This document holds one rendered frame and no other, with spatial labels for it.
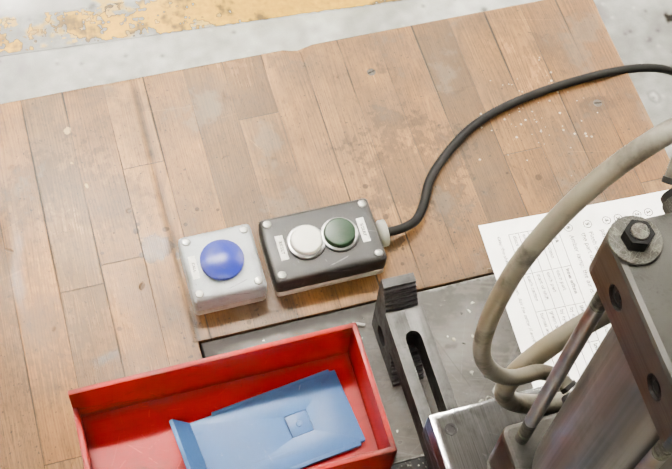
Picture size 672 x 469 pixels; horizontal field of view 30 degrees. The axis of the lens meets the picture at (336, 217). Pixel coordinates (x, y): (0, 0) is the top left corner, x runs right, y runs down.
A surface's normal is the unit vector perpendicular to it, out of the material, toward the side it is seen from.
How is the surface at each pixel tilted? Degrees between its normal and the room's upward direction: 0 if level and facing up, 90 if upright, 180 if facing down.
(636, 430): 90
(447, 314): 0
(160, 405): 0
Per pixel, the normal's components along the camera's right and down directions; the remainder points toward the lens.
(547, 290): 0.08, -0.48
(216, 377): 0.28, 0.84
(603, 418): -0.90, 0.35
